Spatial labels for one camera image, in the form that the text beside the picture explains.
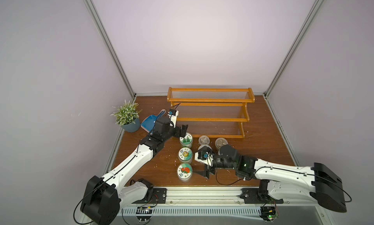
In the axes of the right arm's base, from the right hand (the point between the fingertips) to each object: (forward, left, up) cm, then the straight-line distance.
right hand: (194, 157), depth 70 cm
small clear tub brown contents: (+14, -15, -12) cm, 24 cm away
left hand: (+19, +8, +2) cm, 21 cm away
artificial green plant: (+26, +43, +1) cm, 50 cm away
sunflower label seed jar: (+5, +6, -9) cm, 11 cm away
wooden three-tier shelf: (+41, -12, -16) cm, 45 cm away
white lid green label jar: (+3, -5, +5) cm, 7 cm away
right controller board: (-20, -36, -17) cm, 45 cm away
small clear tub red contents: (+15, -5, -11) cm, 19 cm away
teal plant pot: (+22, +41, -8) cm, 47 cm away
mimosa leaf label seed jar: (+13, +5, -9) cm, 16 cm away
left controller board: (-22, +26, -20) cm, 39 cm away
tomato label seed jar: (-5, +5, -8) cm, 11 cm away
